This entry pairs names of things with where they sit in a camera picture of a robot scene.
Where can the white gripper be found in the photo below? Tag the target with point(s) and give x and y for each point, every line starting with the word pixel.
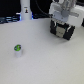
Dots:
pixel 67 12

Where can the black kcup holder drawer box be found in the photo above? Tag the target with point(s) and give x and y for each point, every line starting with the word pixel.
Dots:
pixel 61 30

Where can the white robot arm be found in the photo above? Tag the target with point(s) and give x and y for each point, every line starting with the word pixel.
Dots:
pixel 67 11

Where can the black monitor left background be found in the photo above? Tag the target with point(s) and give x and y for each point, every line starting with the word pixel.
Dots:
pixel 9 8

